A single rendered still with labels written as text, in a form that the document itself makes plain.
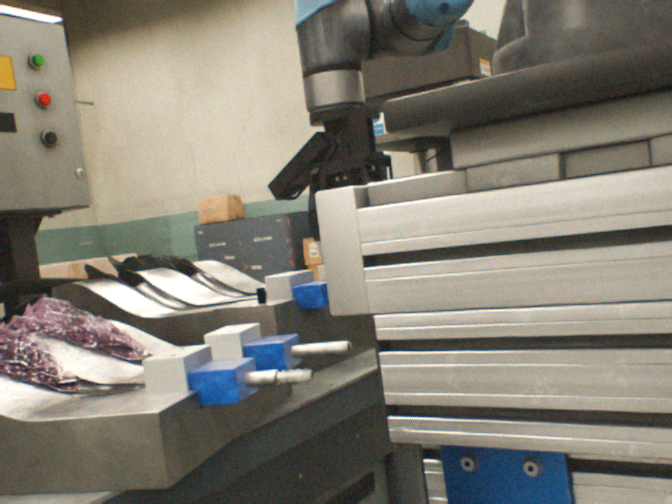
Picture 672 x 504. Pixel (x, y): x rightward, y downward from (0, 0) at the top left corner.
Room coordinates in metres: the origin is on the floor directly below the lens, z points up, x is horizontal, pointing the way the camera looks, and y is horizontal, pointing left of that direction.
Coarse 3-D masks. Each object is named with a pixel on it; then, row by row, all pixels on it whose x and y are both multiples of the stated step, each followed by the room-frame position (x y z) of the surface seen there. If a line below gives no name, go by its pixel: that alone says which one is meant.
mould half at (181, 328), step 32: (64, 288) 1.02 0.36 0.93; (96, 288) 1.00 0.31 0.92; (128, 288) 1.02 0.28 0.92; (192, 288) 1.08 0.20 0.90; (128, 320) 0.96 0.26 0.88; (160, 320) 0.93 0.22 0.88; (192, 320) 0.90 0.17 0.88; (224, 320) 0.87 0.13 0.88; (256, 320) 0.84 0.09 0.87; (288, 320) 0.85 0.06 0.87; (320, 320) 0.90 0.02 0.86; (352, 320) 0.95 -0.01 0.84; (352, 352) 0.95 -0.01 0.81
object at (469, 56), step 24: (456, 24) 4.68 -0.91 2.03; (456, 48) 4.66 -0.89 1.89; (480, 48) 4.83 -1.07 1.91; (384, 72) 4.89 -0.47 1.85; (408, 72) 4.81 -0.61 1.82; (432, 72) 4.74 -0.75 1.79; (456, 72) 4.67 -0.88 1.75; (480, 72) 4.78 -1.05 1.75; (384, 96) 4.94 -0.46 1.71; (384, 144) 5.07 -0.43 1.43; (408, 144) 5.30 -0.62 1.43; (432, 144) 5.57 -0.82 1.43
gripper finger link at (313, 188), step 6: (312, 186) 0.95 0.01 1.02; (318, 186) 0.96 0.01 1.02; (312, 192) 0.95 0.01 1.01; (312, 198) 0.95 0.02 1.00; (312, 204) 0.95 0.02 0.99; (312, 210) 0.95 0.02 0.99; (312, 216) 0.94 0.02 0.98; (312, 222) 0.95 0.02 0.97; (318, 222) 0.95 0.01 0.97; (312, 228) 0.95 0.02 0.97; (318, 228) 0.95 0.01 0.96; (318, 234) 0.95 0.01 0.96; (318, 240) 0.95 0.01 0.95
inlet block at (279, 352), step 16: (208, 336) 0.71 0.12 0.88; (224, 336) 0.70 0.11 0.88; (240, 336) 0.70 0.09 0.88; (256, 336) 0.73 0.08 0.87; (272, 336) 0.73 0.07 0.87; (288, 336) 0.72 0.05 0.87; (224, 352) 0.70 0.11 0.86; (240, 352) 0.70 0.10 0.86; (256, 352) 0.70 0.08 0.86; (272, 352) 0.69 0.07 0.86; (288, 352) 0.70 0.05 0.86; (304, 352) 0.70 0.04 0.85; (320, 352) 0.70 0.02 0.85; (336, 352) 0.69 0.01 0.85; (256, 368) 0.70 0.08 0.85; (272, 368) 0.69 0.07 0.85; (288, 368) 0.69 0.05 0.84
